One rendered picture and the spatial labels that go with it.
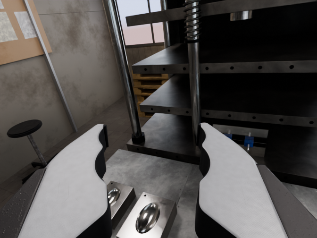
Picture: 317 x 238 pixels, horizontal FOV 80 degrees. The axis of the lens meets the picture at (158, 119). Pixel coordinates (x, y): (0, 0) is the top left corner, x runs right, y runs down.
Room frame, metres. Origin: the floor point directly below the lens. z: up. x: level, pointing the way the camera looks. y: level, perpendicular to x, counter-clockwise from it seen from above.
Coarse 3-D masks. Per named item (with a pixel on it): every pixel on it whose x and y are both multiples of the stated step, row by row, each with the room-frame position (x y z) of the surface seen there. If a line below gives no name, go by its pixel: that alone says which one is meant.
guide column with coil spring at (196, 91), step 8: (192, 16) 0.90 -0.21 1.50; (192, 32) 0.90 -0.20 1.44; (192, 48) 0.90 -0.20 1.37; (192, 56) 0.90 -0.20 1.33; (192, 64) 0.90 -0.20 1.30; (192, 72) 0.91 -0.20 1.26; (192, 80) 0.91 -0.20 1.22; (200, 80) 0.92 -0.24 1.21; (192, 88) 0.91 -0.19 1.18; (200, 88) 0.91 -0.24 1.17; (192, 96) 0.91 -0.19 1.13; (200, 96) 0.91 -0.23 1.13; (192, 104) 0.91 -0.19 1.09; (200, 104) 0.91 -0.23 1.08; (192, 112) 0.92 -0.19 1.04; (200, 112) 0.91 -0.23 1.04; (192, 120) 0.92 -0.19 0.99; (200, 120) 0.91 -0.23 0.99; (192, 128) 0.92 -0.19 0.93
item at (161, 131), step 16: (144, 128) 1.25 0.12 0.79; (160, 128) 1.22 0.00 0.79; (176, 128) 1.19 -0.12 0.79; (272, 128) 1.01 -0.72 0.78; (288, 128) 0.99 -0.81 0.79; (304, 128) 0.96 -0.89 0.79; (128, 144) 1.08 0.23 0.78; (144, 144) 1.05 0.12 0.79; (160, 144) 1.02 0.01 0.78; (176, 144) 0.99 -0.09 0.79; (192, 144) 0.97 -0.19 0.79; (272, 144) 0.86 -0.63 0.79; (288, 144) 0.84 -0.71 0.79; (304, 144) 0.82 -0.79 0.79; (192, 160) 0.86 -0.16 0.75; (256, 160) 0.75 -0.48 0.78; (272, 160) 0.74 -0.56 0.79; (288, 160) 0.72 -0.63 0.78; (304, 160) 0.70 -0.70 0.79; (288, 176) 0.64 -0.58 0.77; (304, 176) 0.61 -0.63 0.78
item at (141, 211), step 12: (144, 192) 0.58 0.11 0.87; (144, 204) 0.52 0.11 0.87; (156, 204) 0.51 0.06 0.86; (168, 204) 0.50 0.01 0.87; (132, 216) 0.47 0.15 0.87; (144, 216) 0.48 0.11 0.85; (156, 216) 0.47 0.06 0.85; (168, 216) 0.45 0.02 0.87; (132, 228) 0.43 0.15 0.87; (144, 228) 0.43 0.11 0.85; (156, 228) 0.41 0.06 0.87; (168, 228) 0.43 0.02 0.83
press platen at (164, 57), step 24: (168, 48) 1.56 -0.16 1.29; (216, 48) 1.26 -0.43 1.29; (240, 48) 1.15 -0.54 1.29; (264, 48) 1.05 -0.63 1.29; (288, 48) 0.97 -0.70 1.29; (312, 48) 0.90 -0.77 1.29; (144, 72) 1.09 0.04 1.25; (168, 72) 1.02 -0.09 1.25; (216, 72) 0.90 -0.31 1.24; (240, 72) 0.85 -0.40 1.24; (264, 72) 0.80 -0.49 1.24; (288, 72) 0.76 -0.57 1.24; (312, 72) 0.72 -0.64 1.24
